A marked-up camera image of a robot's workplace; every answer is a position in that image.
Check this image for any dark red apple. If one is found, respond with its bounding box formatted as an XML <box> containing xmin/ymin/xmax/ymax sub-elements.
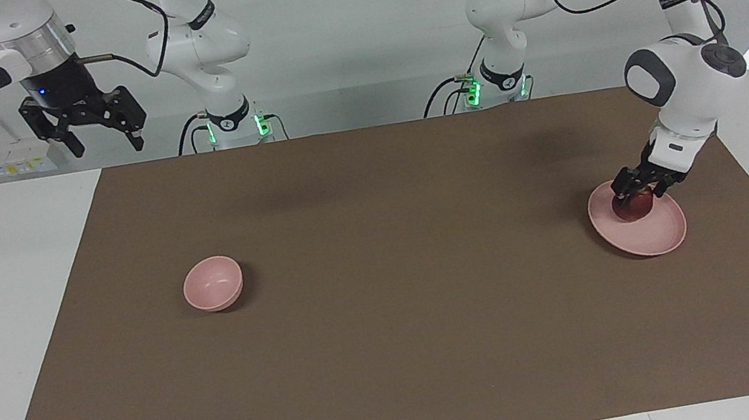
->
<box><xmin>610</xmin><ymin>188</ymin><xmax>658</xmax><ymax>225</ymax></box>

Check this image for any pink bowl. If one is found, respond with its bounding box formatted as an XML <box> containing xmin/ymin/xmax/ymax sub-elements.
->
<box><xmin>178</xmin><ymin>252</ymin><xmax>249</xmax><ymax>316</ymax></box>

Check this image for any brown table mat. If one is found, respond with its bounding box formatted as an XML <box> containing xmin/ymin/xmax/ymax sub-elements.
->
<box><xmin>0</xmin><ymin>66</ymin><xmax>749</xmax><ymax>420</ymax></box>

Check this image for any black base cable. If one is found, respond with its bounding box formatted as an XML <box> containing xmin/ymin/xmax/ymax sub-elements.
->
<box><xmin>418</xmin><ymin>73</ymin><xmax>480</xmax><ymax>119</ymax></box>
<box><xmin>266</xmin><ymin>111</ymin><xmax>290</xmax><ymax>142</ymax></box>
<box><xmin>172</xmin><ymin>112</ymin><xmax>215</xmax><ymax>157</ymax></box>

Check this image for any white wall outlet strip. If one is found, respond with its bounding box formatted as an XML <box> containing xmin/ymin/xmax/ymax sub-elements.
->
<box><xmin>0</xmin><ymin>137</ymin><xmax>57</xmax><ymax>180</ymax></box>

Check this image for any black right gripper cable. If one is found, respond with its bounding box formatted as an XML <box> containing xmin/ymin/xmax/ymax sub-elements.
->
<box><xmin>67</xmin><ymin>0</ymin><xmax>179</xmax><ymax>90</ymax></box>

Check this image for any pink plate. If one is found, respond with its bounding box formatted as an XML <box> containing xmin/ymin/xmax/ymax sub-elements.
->
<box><xmin>583</xmin><ymin>169</ymin><xmax>691</xmax><ymax>266</ymax></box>

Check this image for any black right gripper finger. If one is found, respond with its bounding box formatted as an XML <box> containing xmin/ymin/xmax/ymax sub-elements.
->
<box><xmin>18</xmin><ymin>92</ymin><xmax>87</xmax><ymax>166</ymax></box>
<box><xmin>100</xmin><ymin>82</ymin><xmax>153</xmax><ymax>157</ymax></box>

